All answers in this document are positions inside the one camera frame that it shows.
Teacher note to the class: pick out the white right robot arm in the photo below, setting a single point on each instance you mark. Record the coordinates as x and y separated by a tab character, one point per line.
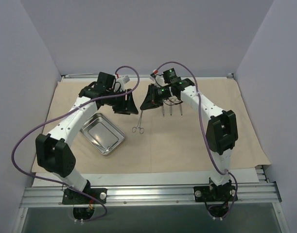
218	126

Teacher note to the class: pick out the beige cloth wrap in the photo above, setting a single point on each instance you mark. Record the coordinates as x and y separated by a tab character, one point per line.
172	143

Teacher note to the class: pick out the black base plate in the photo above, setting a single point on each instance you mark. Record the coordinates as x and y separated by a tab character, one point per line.
71	197
212	193

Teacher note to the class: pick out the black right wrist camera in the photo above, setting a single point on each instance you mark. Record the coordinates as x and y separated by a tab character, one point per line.
170	76

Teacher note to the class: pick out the aluminium front rail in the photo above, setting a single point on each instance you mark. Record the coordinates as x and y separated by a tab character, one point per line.
37	197

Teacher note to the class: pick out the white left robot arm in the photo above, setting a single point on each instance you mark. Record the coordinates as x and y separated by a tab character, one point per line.
53	150

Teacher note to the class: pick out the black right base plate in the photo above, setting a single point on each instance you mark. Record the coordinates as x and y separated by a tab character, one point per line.
212	193

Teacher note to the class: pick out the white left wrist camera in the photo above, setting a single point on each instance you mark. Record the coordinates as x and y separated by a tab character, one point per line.
122	79

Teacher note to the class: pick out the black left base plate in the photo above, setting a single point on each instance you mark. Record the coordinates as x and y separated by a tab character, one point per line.
71	197

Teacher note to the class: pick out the steel curved scissors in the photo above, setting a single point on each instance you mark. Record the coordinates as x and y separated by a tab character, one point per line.
172	102

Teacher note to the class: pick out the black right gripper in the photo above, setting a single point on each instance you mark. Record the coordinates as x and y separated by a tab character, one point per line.
153	95

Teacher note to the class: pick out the steel surgical scissors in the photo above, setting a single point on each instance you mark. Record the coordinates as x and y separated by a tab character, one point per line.
163	111

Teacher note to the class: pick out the steel surgical forceps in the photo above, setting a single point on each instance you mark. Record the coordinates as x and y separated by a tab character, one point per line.
138	127

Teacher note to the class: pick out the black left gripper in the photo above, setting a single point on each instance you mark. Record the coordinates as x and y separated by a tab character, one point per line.
125	103

